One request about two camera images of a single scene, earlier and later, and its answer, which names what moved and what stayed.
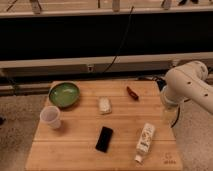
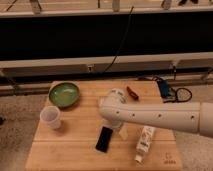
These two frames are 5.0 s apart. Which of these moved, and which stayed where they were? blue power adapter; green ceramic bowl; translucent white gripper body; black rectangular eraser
Moved: translucent white gripper body
Stayed: black rectangular eraser; blue power adapter; green ceramic bowl
